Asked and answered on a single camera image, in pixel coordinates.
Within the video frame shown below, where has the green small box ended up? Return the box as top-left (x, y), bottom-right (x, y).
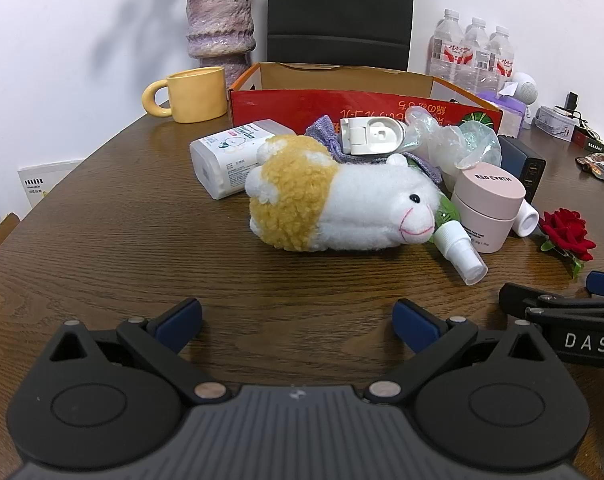
top-left (432, 192), bottom-right (488, 287)

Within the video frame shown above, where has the purple tissue pack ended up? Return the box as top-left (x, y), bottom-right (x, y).
top-left (476, 82), bottom-right (527, 138)

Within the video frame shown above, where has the red rose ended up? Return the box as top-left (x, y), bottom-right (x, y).
top-left (538, 207), bottom-right (595, 278)

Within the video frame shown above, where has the yellow mug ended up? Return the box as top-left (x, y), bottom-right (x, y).
top-left (142, 66), bottom-right (229, 124)

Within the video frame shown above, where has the colourful snack packet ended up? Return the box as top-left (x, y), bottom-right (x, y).
top-left (576, 152), bottom-right (604, 181)

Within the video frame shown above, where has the purple ceramic vase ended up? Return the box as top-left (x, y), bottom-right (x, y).
top-left (184, 0), bottom-right (257, 88)

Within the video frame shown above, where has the clear plastic bag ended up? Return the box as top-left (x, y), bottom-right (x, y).
top-left (404, 106), bottom-right (502, 181)

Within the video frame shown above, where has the white tissue pack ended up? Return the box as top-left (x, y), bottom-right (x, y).
top-left (189, 118), bottom-right (295, 201)

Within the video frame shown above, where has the white round speaker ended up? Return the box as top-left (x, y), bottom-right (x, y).
top-left (510, 72), bottom-right (540, 107)

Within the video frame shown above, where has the pink cosmetic jar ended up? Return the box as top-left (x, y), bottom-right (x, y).
top-left (452, 165), bottom-right (526, 253)

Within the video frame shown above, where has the black chair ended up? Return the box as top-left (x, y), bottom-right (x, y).
top-left (266, 0), bottom-right (415, 72)

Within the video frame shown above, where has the clear plastic box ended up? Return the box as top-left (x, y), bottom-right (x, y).
top-left (533, 105), bottom-right (582, 136)

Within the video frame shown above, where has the purple knitted cloth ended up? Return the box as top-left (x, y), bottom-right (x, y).
top-left (304, 114), bottom-right (443, 186)

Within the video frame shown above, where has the white plastic device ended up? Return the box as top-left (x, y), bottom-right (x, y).
top-left (339, 115), bottom-right (409, 156)

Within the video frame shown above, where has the white and yellow plush sheep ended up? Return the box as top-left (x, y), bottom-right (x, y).
top-left (244, 134), bottom-right (443, 253)

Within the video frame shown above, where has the white plastic bottle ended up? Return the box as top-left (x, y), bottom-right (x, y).
top-left (512, 199), bottom-right (540, 238)

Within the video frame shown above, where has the dark blue charger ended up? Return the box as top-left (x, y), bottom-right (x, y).
top-left (496, 135), bottom-right (547, 206)

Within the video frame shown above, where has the red cardboard box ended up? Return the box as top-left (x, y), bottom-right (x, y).
top-left (227, 62), bottom-right (503, 138)

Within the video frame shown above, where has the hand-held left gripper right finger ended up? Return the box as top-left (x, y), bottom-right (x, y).
top-left (364, 297), bottom-right (557, 406)

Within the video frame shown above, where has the white flat box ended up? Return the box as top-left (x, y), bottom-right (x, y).
top-left (17, 159), bottom-right (85, 208)

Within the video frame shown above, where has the dark small box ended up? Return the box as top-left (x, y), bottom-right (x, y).
top-left (572, 127), bottom-right (604, 153)

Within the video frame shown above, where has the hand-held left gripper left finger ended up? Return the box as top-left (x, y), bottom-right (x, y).
top-left (47, 297), bottom-right (233, 406)

